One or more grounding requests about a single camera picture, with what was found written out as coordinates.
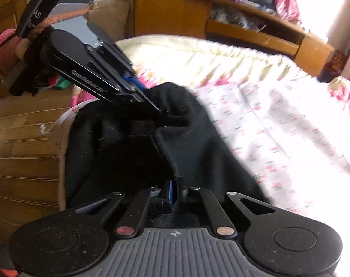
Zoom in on left hand in glove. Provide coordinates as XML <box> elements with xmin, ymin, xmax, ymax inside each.
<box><xmin>2</xmin><ymin>39</ymin><xmax>32</xmax><ymax>91</ymax></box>

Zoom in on floral white bed sheet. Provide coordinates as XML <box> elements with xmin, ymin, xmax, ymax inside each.
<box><xmin>51</xmin><ymin>34</ymin><xmax>350</xmax><ymax>277</ymax></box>

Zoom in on red box by desk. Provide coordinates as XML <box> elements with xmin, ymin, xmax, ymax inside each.
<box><xmin>317</xmin><ymin>51</ymin><xmax>348</xmax><ymax>83</ymax></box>

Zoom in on black pants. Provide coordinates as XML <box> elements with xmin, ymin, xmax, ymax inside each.
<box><xmin>65</xmin><ymin>83</ymin><xmax>268</xmax><ymax>208</ymax></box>

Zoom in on wooden desk with shelf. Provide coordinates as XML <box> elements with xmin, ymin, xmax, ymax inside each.
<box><xmin>134</xmin><ymin>0</ymin><xmax>334</xmax><ymax>76</ymax></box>

